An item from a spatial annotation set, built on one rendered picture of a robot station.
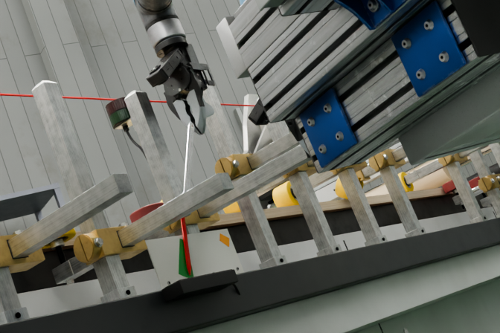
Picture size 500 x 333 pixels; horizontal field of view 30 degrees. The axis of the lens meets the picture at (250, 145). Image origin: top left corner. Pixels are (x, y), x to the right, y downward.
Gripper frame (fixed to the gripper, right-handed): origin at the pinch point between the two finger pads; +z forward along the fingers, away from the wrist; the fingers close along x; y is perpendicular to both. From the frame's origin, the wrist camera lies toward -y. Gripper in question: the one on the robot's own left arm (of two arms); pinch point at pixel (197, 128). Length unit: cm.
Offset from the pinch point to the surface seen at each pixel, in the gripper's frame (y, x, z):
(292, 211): 66, 26, 12
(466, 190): 143, 7, 19
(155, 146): -7.2, 6.4, 0.9
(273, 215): 56, 26, 12
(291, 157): -2.9, -19.4, 15.9
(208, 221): -0.6, 5.5, 18.3
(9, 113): 315, 366, -198
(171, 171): -5.4, 6.1, 6.6
